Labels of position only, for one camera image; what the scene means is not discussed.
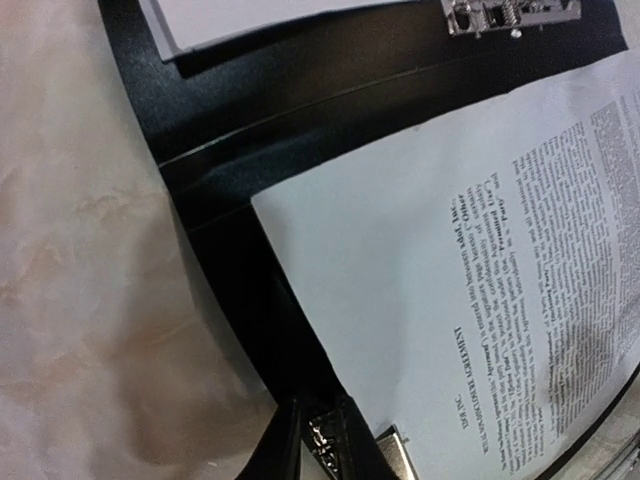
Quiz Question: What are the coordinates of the black clip folder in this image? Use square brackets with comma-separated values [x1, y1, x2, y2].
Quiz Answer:
[99, 1, 639, 479]

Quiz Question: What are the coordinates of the white printed sheet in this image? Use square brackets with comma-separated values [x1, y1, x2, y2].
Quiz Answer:
[137, 0, 430, 64]

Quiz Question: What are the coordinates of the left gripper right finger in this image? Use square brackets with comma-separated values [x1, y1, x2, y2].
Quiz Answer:
[335, 395, 388, 479]

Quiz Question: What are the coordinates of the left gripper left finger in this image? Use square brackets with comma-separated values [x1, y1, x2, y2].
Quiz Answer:
[237, 399, 302, 480]

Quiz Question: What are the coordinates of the white paper stack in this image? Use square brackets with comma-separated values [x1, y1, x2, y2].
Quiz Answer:
[252, 51, 639, 479]

